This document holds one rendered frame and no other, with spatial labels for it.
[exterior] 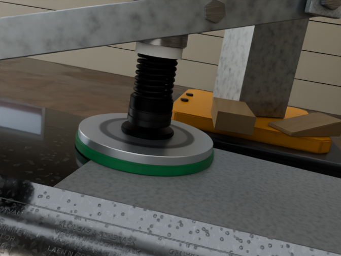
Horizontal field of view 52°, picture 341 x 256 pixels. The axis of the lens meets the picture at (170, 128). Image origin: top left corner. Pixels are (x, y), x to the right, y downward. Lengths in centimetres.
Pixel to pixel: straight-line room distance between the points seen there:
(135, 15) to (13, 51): 16
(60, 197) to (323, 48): 639
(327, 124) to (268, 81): 22
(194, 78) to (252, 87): 548
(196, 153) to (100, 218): 17
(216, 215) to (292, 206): 11
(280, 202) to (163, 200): 15
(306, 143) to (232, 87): 30
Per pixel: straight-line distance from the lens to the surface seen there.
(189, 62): 659
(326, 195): 54
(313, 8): 51
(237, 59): 116
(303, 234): 42
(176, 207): 40
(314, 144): 105
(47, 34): 47
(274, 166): 60
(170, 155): 47
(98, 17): 47
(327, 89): 675
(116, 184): 43
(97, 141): 48
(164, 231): 38
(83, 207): 40
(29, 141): 55
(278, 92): 120
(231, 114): 90
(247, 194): 47
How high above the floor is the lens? 101
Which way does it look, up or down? 16 degrees down
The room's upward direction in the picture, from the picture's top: 9 degrees clockwise
